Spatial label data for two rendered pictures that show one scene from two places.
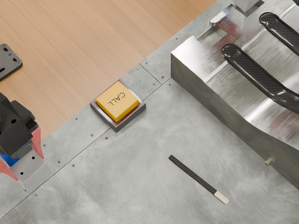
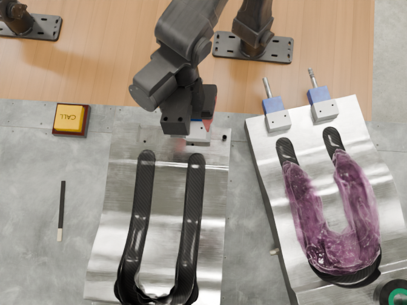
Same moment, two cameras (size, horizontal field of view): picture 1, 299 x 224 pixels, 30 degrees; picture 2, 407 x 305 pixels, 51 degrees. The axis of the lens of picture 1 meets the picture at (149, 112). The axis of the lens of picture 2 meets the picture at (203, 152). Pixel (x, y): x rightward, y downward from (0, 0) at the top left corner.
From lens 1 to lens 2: 0.68 m
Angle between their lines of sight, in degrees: 21
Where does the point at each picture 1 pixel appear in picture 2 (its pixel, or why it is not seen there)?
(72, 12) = (120, 32)
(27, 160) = not seen: outside the picture
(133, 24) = not seen: hidden behind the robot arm
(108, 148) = (40, 140)
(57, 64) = (74, 59)
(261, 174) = not seen: hidden behind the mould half
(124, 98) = (71, 121)
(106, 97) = (63, 109)
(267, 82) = (145, 200)
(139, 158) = (48, 164)
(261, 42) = (173, 171)
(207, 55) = (131, 144)
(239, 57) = (149, 166)
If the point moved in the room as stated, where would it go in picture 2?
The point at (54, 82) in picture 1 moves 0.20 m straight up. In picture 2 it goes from (60, 69) to (26, 27)
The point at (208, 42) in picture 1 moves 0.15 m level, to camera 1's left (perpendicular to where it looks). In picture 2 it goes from (152, 136) to (106, 94)
